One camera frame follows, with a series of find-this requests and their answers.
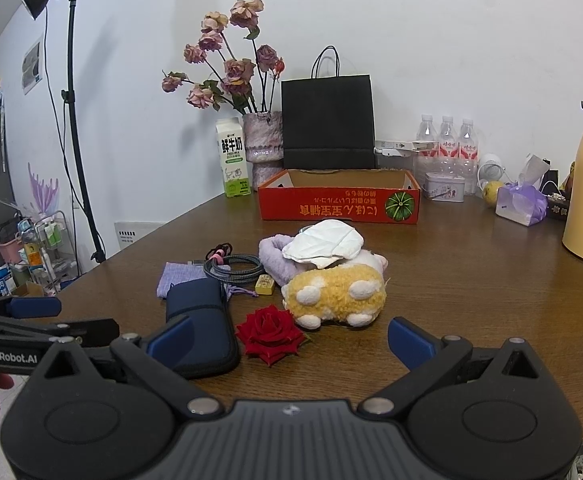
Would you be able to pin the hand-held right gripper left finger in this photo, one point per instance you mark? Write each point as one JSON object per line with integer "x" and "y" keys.
{"x": 171, "y": 335}

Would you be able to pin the black paper bag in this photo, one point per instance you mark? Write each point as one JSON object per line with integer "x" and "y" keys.
{"x": 329, "y": 120}

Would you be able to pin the navy zip case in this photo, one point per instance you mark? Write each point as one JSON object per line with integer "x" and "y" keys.
{"x": 206, "y": 325}

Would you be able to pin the small white fan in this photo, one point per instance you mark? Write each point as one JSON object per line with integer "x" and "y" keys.
{"x": 491, "y": 165}

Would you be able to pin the dried pink rose bouquet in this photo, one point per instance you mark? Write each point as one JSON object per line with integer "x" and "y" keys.
{"x": 236, "y": 72}

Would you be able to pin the clear plastic storage container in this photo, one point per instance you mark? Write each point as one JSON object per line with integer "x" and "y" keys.
{"x": 396, "y": 160}

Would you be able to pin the yellow pear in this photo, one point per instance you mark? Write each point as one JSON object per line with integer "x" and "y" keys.
{"x": 493, "y": 192}

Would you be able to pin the purple flower wall decal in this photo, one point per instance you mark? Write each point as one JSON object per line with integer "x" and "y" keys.
{"x": 43, "y": 190}

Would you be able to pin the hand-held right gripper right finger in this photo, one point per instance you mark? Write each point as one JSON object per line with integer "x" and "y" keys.
{"x": 411, "y": 342}

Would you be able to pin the silver tin box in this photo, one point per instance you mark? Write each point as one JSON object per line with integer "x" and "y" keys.
{"x": 444, "y": 187}

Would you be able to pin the white face mask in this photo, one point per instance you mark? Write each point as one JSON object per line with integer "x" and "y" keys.
{"x": 321, "y": 242}

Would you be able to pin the black light stand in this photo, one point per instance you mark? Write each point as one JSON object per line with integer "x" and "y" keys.
{"x": 73, "y": 110}

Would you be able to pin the bottle with yellow label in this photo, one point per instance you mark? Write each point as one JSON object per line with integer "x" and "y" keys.
{"x": 32, "y": 252}

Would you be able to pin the red cardboard box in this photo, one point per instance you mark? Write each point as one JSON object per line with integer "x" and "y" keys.
{"x": 321, "y": 205}

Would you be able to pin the small yellow block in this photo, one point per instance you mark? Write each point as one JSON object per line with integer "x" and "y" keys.
{"x": 265, "y": 285}

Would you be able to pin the yellow plush toy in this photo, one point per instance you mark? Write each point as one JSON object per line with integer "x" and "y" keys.
{"x": 331, "y": 290}

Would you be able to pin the white wall outlet panel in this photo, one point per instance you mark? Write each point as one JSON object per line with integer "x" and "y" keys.
{"x": 139, "y": 235}

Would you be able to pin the purple glass vase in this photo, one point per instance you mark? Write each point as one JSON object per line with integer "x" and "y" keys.
{"x": 264, "y": 135}

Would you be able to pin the red rose flower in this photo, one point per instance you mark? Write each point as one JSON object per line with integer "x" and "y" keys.
{"x": 270, "y": 332}

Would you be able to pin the white flat carton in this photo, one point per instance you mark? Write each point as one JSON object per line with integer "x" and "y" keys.
{"x": 396, "y": 145}

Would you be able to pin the wall poster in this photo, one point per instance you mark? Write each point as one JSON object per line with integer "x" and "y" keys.
{"x": 32, "y": 67}

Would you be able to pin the white paper packet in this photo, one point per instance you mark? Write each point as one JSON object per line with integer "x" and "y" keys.
{"x": 536, "y": 167}

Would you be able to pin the purple fluffy headband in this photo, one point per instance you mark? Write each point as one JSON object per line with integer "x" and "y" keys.
{"x": 276, "y": 260}

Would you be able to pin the purple tissue pack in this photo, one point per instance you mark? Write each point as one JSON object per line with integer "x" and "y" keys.
{"x": 521, "y": 205}

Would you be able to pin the white green milk carton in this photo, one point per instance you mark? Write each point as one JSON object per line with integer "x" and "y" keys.
{"x": 234, "y": 160}

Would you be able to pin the blue white box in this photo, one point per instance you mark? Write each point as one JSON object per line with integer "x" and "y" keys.
{"x": 1, "y": 285}

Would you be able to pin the dark gift box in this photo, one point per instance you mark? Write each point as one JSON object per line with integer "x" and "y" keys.
{"x": 557, "y": 207}

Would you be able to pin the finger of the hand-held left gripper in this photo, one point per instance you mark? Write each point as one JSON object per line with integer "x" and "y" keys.
{"x": 36, "y": 307}
{"x": 86, "y": 332}

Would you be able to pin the small cardboard box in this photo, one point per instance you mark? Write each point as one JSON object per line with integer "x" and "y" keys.
{"x": 28, "y": 290}

